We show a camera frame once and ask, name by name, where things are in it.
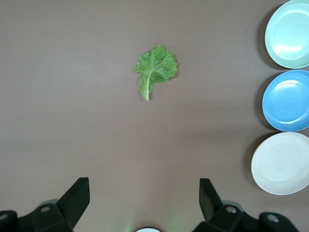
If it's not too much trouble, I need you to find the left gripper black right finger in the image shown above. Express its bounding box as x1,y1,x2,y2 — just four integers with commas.
192,178,301,232

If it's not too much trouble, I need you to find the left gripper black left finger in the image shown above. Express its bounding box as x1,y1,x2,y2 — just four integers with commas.
0,177,91,232

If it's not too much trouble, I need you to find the brown table mat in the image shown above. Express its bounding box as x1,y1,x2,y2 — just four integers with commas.
0,0,309,232

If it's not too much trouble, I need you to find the light green round plate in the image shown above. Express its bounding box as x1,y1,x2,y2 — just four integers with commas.
264,0,309,69

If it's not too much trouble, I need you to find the blue round plate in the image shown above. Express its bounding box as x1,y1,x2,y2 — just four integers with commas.
262,69,309,132

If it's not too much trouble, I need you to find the beige round plate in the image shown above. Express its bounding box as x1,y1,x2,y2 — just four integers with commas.
251,131,309,196

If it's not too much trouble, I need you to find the green lettuce leaf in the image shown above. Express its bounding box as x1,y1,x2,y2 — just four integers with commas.
134,45,179,102

